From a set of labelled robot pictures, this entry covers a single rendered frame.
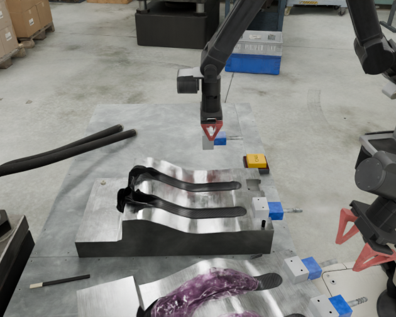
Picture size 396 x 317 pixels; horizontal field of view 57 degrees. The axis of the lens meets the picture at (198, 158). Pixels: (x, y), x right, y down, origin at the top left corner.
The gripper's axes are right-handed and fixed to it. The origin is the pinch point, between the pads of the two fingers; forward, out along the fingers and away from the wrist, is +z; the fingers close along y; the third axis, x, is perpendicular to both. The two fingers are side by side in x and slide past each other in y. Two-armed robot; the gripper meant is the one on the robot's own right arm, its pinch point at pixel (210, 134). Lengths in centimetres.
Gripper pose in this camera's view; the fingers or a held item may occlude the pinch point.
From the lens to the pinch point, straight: 117.2
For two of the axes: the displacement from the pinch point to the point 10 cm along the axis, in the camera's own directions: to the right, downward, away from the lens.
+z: 0.2, 8.1, 5.8
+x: 10.0, -0.3, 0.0
